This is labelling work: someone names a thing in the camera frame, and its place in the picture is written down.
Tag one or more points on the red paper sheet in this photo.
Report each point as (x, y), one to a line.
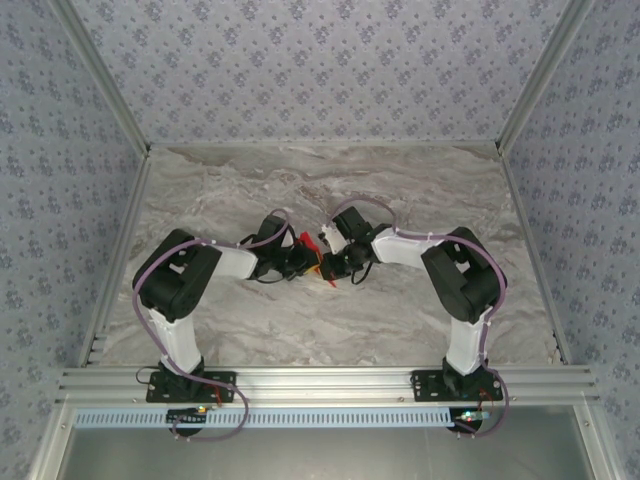
(306, 239)

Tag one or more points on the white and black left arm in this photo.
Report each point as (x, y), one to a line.
(232, 262)

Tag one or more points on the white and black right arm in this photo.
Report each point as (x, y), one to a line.
(405, 247)

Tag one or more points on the black left controller board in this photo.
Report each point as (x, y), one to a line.
(187, 417)

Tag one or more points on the black controller board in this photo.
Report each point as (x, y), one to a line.
(187, 417)
(467, 426)

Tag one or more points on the black right controller board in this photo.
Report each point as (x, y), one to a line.
(467, 426)

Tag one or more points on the aluminium mounting rail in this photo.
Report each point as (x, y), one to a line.
(320, 385)

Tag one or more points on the aluminium table end rail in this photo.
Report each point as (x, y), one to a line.
(320, 144)

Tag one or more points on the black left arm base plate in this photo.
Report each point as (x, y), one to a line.
(220, 376)

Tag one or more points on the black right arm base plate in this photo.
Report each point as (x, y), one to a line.
(425, 392)

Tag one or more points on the aluminium table side rail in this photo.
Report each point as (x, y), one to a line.
(509, 175)
(125, 225)

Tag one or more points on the aluminium frame post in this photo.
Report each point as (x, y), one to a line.
(543, 75)
(101, 75)

